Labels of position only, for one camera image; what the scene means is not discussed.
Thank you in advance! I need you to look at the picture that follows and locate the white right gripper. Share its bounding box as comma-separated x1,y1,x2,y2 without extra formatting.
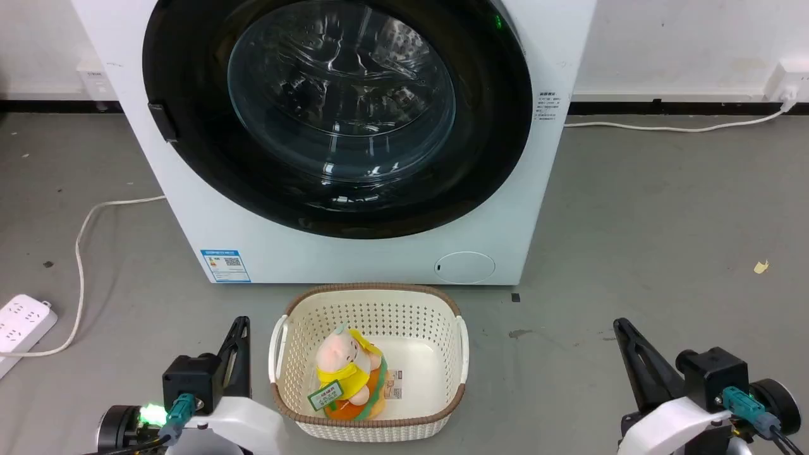
613,318,737,455

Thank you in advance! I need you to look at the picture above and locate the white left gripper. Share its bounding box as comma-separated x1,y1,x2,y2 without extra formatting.
166,316,288,455

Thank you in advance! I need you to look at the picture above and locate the white front-load washing machine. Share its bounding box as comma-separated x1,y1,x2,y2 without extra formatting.
71,0,598,285

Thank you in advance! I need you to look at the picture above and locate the round black glass washer door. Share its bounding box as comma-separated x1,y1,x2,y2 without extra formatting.
142,0,533,240

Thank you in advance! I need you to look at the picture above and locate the blue energy label sticker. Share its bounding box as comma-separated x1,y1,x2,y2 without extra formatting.
200,250,252,283

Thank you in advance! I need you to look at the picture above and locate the green paper doll tag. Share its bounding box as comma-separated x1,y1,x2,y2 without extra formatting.
308,380,344,411

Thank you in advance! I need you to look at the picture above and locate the pink and yellow plush doll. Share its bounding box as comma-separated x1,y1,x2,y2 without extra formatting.
314,324,387,421

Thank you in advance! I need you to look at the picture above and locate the cream plastic laundry basket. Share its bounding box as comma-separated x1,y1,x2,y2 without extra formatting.
269,282,470,442

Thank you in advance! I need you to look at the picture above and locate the round white filter cover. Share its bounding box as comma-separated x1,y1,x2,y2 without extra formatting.
434,252,496,284

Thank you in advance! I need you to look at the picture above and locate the white power strip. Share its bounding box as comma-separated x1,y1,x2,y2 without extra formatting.
0,294,58,380

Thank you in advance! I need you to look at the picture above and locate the small printed text sticker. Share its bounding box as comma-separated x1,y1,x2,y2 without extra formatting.
534,92,561,124

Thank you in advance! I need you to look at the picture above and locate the teal-plug left camera cable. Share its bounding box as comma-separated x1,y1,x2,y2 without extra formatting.
82,392,197,455

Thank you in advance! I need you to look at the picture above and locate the teal-plug camera cable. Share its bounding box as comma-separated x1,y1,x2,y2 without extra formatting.
721,386,806,455
82,392,197,455

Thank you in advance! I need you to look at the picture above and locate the teal-plug right camera cable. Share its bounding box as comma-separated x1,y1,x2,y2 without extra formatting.
721,386,806,455

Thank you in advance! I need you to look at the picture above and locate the white power strip cable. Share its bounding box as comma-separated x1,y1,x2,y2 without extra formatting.
0,195,167,359

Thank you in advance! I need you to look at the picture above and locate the white wall plug cable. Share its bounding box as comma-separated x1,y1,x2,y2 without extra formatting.
564,104,794,133

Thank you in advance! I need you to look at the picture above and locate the black rectangular plastic block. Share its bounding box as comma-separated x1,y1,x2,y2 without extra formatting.
149,103,179,143

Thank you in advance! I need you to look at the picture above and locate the white wall junction box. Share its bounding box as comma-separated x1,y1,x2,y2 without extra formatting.
77,60,118,112

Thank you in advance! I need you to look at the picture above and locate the white wall socket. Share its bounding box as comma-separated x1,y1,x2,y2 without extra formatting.
765,60,809,103

